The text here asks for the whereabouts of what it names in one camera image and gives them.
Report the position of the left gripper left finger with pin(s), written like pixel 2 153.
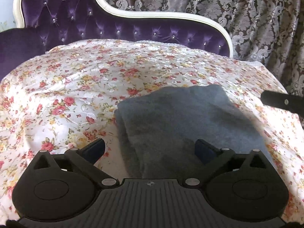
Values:
pixel 83 160

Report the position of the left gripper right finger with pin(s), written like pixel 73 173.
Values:
pixel 214 160

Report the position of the grey argyle knit sweater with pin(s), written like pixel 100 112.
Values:
pixel 157 132

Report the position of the floral bed sheet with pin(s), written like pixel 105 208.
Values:
pixel 67 97

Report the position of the brown silver damask curtain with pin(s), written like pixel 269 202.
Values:
pixel 268 31

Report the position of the purple tufted white-framed headboard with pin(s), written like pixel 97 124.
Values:
pixel 45 24

